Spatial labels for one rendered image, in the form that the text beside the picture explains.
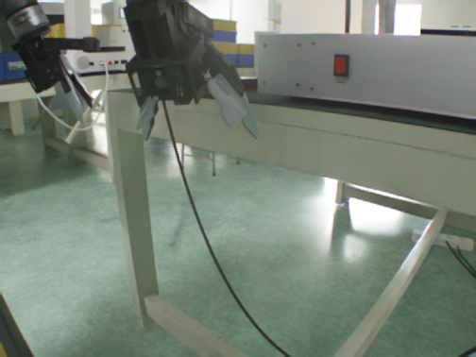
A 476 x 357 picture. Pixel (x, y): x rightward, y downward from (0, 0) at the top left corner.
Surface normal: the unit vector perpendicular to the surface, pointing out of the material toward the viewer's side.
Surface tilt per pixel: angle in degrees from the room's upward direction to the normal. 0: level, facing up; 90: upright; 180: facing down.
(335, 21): 90
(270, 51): 90
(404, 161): 90
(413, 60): 90
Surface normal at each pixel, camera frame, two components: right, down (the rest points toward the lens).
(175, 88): -0.17, 0.68
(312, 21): -0.66, 0.24
